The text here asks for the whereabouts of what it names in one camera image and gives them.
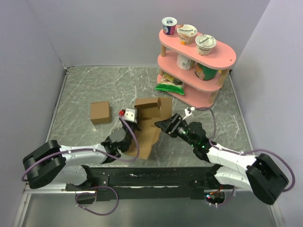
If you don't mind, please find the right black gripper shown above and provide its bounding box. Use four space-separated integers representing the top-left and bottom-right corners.
154 113 197 148

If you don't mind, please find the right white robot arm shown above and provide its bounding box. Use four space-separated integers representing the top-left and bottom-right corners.
154 114 289 205

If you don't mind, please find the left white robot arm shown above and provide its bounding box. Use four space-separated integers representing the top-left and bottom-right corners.
21 116 140 190

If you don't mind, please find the small folded cardboard box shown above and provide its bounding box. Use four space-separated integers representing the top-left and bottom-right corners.
90 101 111 125

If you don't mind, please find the green snack bag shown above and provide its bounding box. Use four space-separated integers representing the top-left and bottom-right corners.
155 73 185 95

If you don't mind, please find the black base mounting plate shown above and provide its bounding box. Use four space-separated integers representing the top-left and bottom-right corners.
65 166 232 201

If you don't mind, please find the pink three-tier shelf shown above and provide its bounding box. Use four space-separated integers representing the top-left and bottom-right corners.
157 31 237 107

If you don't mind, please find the white container middle shelf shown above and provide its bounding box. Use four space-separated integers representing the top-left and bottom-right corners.
177 54 195 70

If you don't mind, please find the green can middle shelf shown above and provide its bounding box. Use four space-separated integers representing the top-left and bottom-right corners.
195 63 218 81

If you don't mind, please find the Chobani white yogurt cup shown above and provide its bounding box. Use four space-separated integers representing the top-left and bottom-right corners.
195 34 217 56

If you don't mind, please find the Chobani peach yogurt cup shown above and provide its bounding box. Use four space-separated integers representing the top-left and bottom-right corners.
177 24 197 45

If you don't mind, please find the white blue yogurt cup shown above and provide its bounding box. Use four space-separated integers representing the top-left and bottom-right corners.
162 17 177 36

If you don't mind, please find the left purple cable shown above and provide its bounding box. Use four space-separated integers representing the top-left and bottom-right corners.
21 117 140 215

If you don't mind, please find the purple cable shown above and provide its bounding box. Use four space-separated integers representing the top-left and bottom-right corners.
194 106 296 206
21 117 140 215

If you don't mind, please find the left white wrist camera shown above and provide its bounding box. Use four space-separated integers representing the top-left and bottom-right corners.
119 108 138 123

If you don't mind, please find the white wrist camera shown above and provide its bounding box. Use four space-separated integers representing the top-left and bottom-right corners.
119 108 138 123
183 106 196 122

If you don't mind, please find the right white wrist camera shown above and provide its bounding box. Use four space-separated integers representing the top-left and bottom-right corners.
183 106 196 122

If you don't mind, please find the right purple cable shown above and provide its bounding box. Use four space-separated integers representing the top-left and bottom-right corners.
194 106 296 206

